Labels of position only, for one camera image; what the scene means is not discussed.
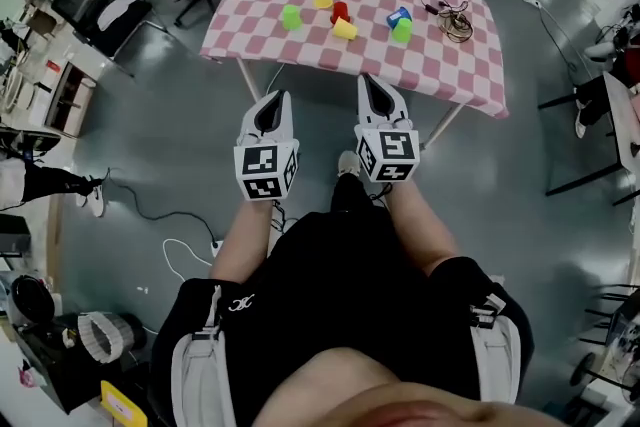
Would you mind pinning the person's neck and chin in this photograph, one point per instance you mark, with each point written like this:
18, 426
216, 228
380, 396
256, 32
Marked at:
375, 395

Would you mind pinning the person's right shoe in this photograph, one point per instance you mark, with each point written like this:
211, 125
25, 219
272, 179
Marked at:
348, 163

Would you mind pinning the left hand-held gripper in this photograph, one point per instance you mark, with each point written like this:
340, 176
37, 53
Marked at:
260, 160

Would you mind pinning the blue paper cup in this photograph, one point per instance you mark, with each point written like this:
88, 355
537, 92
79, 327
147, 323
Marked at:
397, 15

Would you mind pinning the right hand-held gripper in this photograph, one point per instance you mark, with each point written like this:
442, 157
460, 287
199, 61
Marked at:
395, 147

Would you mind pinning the yellow box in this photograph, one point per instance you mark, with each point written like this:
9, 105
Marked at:
120, 402

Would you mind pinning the person's black shirt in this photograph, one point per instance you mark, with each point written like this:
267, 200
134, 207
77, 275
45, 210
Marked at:
325, 290

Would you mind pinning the red paper cup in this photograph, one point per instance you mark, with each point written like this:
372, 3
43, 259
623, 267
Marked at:
340, 10

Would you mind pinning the person's left forearm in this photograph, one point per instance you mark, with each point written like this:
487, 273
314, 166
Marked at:
245, 240

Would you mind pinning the person's right forearm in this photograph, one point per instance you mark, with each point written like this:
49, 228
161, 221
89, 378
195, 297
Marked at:
420, 225

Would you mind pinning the white pleated shade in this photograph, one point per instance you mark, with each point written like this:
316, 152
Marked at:
102, 337

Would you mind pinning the person's black trouser leg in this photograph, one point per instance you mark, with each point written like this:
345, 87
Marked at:
347, 195

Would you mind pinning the black mesh chair white cloth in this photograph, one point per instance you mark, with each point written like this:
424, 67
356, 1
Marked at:
90, 0

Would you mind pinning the black framed side table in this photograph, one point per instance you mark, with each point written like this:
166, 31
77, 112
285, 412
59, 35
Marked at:
620, 125

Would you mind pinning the white floor power strip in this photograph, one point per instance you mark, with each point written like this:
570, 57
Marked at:
217, 247

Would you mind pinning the green paper cup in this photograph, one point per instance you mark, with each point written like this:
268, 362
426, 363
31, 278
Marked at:
402, 31
291, 17

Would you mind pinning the white table leg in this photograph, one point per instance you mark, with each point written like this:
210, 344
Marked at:
442, 125
248, 80

